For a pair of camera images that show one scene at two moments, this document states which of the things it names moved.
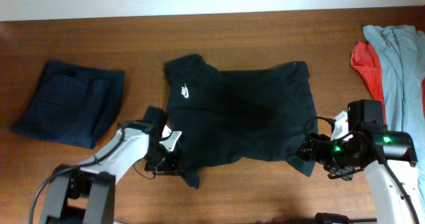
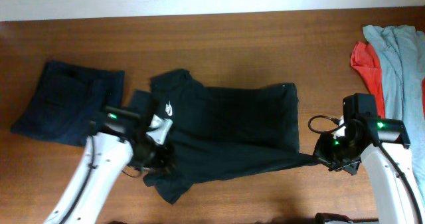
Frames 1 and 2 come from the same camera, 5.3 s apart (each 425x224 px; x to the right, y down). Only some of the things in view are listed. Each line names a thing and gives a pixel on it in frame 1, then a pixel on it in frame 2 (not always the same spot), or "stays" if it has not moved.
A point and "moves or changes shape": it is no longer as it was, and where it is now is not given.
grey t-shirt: (400, 53) stays
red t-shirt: (365, 60) stays
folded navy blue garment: (73, 104) stays
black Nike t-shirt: (224, 117) moves or changes shape
